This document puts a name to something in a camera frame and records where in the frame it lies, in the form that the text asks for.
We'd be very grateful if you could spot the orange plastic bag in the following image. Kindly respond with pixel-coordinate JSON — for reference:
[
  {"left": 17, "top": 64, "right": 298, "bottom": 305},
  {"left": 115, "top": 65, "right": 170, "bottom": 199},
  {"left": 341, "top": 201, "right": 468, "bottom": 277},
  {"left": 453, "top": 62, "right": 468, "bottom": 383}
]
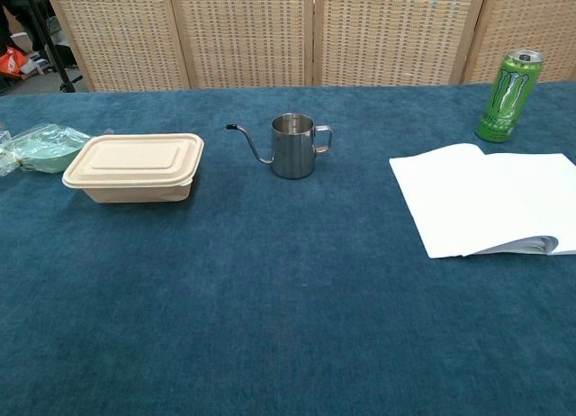
[{"left": 0, "top": 46, "right": 23, "bottom": 79}]

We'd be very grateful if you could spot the white notebook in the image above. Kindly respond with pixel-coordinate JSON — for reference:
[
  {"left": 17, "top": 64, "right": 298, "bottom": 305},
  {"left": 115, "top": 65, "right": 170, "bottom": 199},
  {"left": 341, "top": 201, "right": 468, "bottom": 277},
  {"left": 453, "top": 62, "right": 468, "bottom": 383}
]
[{"left": 388, "top": 142, "right": 576, "bottom": 259}]

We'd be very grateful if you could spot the black tripod stand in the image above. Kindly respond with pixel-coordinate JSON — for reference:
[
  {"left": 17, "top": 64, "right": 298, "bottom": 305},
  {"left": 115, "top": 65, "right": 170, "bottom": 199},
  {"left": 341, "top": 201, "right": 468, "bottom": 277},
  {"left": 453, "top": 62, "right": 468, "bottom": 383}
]
[{"left": 16, "top": 0, "right": 85, "bottom": 95}]

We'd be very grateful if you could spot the green dustpan in plastic bag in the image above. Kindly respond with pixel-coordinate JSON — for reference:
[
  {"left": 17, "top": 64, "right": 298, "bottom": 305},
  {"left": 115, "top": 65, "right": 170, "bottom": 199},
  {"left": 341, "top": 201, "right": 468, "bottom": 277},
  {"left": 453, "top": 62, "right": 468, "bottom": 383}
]
[{"left": 0, "top": 123, "right": 94, "bottom": 177}]

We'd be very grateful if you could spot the beige lidded food container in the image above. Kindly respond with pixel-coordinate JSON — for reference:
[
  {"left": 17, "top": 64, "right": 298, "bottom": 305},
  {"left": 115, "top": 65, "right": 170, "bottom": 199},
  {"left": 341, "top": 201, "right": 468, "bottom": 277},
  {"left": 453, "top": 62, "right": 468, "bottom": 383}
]
[{"left": 61, "top": 133, "right": 205, "bottom": 204}]

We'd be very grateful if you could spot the woven wooden folding screen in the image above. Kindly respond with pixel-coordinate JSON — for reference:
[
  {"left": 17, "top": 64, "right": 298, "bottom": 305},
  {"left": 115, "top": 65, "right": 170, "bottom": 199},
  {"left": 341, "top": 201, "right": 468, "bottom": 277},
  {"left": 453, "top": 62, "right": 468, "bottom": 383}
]
[{"left": 41, "top": 0, "right": 576, "bottom": 93}]

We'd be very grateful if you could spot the green energy drink can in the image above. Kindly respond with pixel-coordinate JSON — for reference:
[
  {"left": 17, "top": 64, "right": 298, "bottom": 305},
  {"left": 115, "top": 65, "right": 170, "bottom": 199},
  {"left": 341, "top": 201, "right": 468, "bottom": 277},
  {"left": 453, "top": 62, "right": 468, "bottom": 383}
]
[{"left": 475, "top": 49, "right": 545, "bottom": 144}]

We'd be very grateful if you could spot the blue table cloth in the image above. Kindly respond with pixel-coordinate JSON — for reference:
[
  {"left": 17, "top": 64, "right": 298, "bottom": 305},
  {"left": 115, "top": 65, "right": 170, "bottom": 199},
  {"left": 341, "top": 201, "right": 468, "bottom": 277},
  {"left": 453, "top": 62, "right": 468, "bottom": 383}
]
[{"left": 0, "top": 80, "right": 576, "bottom": 416}]

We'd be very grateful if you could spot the steel gooseneck pitcher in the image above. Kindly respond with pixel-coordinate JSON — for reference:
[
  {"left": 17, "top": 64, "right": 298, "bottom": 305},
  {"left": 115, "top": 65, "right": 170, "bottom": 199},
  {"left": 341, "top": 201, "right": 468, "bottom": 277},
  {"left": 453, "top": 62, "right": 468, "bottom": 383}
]
[{"left": 225, "top": 113, "right": 335, "bottom": 180}]

